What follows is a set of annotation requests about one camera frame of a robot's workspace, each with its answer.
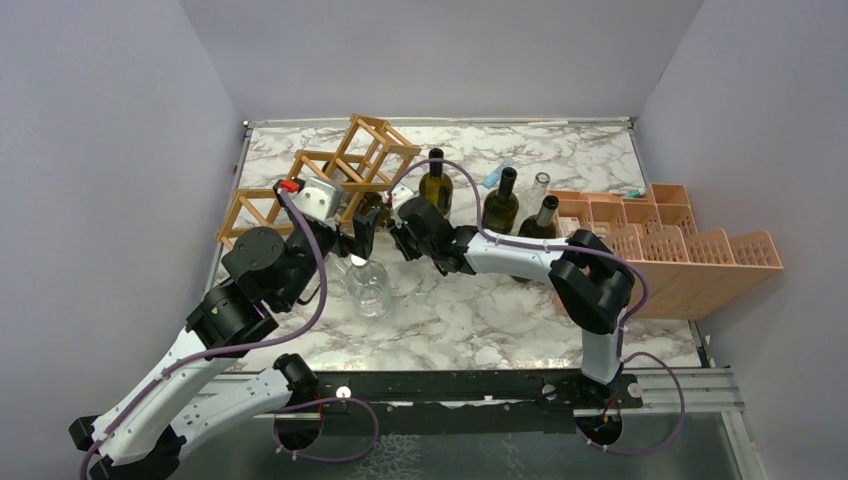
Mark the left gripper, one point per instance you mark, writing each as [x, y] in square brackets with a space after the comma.
[364, 226]

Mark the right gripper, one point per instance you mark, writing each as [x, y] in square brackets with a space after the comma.
[397, 232]

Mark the green wine bottle brown label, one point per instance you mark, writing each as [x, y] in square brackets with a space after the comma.
[370, 200]

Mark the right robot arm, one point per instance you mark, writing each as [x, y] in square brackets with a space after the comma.
[593, 285]

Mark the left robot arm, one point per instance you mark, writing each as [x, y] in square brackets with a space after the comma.
[162, 421]

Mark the green wine bottle black neck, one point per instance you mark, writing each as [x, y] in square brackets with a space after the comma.
[435, 185]

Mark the clear round glass bottle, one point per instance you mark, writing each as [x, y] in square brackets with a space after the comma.
[368, 286]

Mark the green wine bottle black top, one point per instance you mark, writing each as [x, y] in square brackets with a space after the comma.
[501, 205]

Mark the clear slim glass bottle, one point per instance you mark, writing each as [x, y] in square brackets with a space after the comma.
[532, 198]

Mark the green wine bottle silver neck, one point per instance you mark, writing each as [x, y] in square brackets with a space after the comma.
[542, 224]

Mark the orange plastic crate rack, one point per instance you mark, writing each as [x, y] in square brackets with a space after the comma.
[691, 273]

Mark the blue highlighter pen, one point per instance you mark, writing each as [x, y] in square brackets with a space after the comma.
[493, 178]

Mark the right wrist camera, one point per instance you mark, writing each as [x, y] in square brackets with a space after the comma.
[399, 195]

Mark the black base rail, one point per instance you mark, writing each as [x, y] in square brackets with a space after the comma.
[455, 402]

